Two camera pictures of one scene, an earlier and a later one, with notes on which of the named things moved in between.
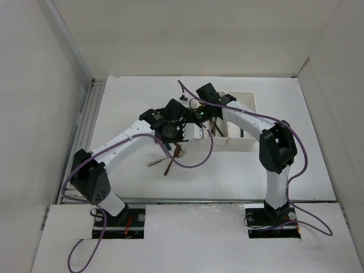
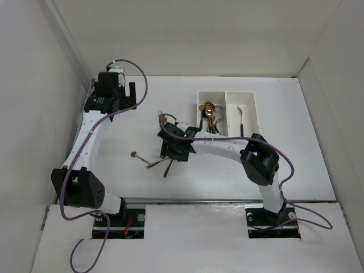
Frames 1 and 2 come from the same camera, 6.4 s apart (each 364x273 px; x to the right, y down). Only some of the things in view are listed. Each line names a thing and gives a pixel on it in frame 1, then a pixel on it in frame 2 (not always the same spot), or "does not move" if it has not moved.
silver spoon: x=154 y=162 does not move
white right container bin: x=238 y=135 does not move
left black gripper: x=180 y=138 → x=127 y=100
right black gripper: x=189 y=114 → x=181 y=156
